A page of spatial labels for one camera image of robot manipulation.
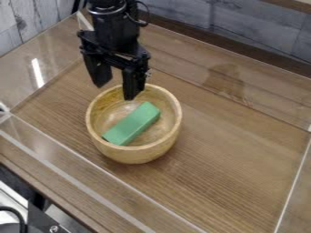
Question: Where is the black metal table bracket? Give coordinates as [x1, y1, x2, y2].
[26, 201, 72, 233]

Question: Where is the green rectangular block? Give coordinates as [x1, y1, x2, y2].
[101, 102, 161, 146]

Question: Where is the clear acrylic corner bracket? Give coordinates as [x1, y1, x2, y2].
[76, 11, 93, 31]

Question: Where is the wooden bowl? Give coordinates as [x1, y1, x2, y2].
[85, 84, 183, 164]

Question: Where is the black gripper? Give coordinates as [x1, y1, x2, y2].
[77, 0, 150, 100]

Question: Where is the black cable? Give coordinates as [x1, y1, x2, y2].
[0, 206, 29, 233]

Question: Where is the clear acrylic enclosure wall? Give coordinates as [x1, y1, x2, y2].
[0, 15, 311, 233]

